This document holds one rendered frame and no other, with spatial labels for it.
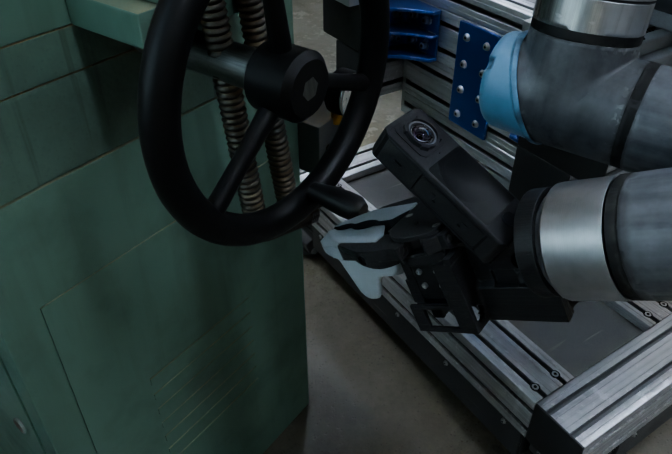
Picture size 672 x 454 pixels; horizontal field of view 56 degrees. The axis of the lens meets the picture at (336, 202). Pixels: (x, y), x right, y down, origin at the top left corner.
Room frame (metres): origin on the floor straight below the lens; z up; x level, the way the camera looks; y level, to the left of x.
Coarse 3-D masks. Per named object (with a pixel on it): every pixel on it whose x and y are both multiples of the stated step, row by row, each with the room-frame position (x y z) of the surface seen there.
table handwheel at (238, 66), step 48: (192, 0) 0.39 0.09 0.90; (384, 0) 0.56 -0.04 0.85; (144, 48) 0.38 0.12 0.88; (192, 48) 0.52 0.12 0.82; (240, 48) 0.50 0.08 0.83; (288, 48) 0.46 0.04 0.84; (384, 48) 0.57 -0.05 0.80; (144, 96) 0.36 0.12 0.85; (288, 96) 0.44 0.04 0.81; (144, 144) 0.36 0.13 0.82; (240, 144) 0.43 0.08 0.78; (336, 144) 0.53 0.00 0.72; (192, 192) 0.37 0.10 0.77; (240, 240) 0.40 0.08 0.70
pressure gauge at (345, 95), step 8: (336, 72) 0.76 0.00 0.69; (344, 72) 0.75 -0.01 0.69; (352, 72) 0.75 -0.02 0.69; (328, 96) 0.74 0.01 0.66; (336, 96) 0.73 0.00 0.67; (344, 96) 0.73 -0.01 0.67; (328, 104) 0.74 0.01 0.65; (336, 104) 0.73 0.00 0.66; (344, 104) 0.73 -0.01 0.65; (336, 112) 0.74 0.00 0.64; (336, 120) 0.76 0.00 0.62
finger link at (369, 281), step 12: (372, 228) 0.39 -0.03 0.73; (384, 228) 0.38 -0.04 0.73; (324, 240) 0.41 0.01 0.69; (336, 240) 0.39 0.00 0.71; (348, 240) 0.38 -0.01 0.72; (360, 240) 0.37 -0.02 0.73; (372, 240) 0.36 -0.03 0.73; (336, 252) 0.38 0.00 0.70; (348, 264) 0.38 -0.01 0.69; (360, 264) 0.38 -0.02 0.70; (360, 276) 0.38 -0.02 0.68; (372, 276) 0.37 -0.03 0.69; (384, 276) 0.36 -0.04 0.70; (360, 288) 0.38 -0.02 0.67; (372, 288) 0.37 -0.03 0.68
